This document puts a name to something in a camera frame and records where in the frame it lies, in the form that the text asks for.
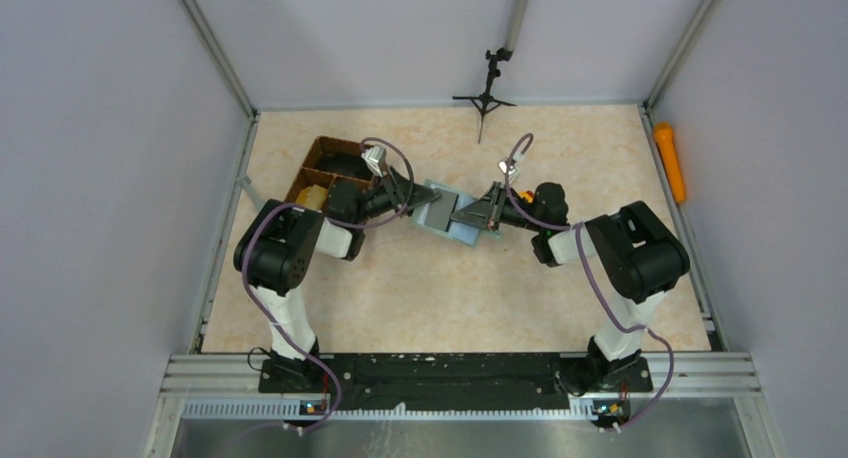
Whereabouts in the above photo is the brown woven divided basket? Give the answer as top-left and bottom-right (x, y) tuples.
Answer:
(285, 136), (374, 202)

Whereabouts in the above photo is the grey pole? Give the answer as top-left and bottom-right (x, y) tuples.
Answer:
(503, 0), (529, 54)

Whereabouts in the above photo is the grey small tool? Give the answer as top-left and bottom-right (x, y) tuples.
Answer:
(238, 175), (264, 210)

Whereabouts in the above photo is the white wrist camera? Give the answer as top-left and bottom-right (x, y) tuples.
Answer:
(498, 158), (519, 182)
(361, 145), (387, 177)

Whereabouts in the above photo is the black mini tripod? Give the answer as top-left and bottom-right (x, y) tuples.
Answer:
(451, 47), (516, 144)

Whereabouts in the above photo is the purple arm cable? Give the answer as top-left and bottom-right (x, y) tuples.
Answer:
(503, 132), (676, 433)
(239, 136), (417, 435)

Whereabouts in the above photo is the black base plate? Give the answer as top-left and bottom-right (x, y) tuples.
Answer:
(258, 353), (654, 413)

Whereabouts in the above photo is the orange cylindrical handle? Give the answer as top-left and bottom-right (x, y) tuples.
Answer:
(653, 122), (687, 204)

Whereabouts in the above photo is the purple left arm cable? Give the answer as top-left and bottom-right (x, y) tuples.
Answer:
(239, 136), (417, 435)

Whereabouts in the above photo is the yellow item in basket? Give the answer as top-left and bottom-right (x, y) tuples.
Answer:
(295, 185), (328, 211)

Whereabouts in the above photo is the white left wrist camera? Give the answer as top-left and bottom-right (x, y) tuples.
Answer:
(361, 145), (387, 177)

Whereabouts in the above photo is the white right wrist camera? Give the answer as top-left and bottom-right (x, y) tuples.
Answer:
(498, 158), (519, 182)

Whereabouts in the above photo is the green leather card holder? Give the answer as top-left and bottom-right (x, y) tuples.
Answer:
(411, 179), (501, 247)

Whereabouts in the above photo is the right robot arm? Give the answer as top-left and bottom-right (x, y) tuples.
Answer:
(451, 182), (690, 395)

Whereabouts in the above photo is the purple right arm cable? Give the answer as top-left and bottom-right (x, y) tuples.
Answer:
(503, 132), (676, 433)

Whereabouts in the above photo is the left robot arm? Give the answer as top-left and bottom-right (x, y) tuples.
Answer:
(233, 169), (442, 380)

